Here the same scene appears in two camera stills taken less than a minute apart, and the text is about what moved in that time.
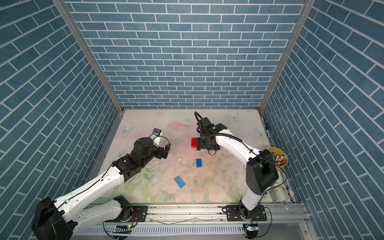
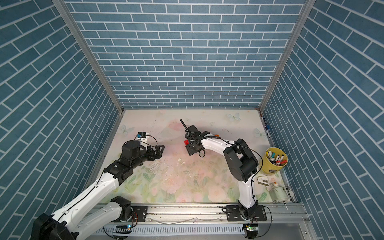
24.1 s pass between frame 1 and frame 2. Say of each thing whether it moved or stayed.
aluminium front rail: stayed
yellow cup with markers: stayed
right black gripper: moved
